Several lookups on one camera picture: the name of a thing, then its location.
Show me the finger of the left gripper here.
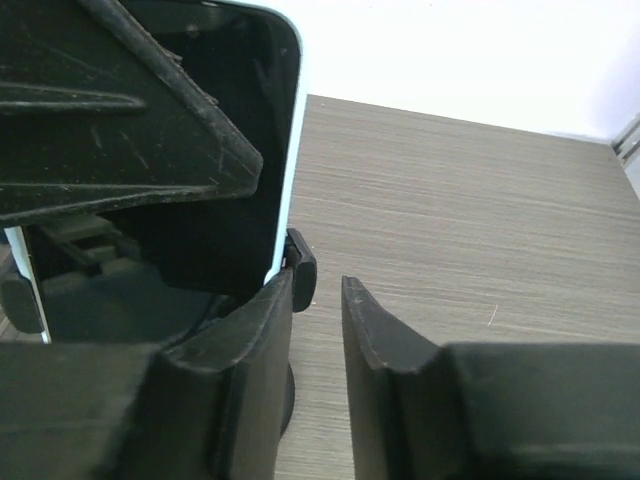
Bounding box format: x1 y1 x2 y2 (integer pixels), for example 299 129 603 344
1 1 263 227

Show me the aluminium frame rail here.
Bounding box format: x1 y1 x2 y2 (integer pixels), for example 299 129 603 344
611 114 640 165

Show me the phone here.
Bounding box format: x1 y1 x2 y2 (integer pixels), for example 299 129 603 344
1 1 304 343

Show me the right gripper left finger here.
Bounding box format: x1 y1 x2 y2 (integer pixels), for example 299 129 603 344
1 270 292 479

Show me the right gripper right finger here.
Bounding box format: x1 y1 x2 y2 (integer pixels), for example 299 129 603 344
341 277 639 479

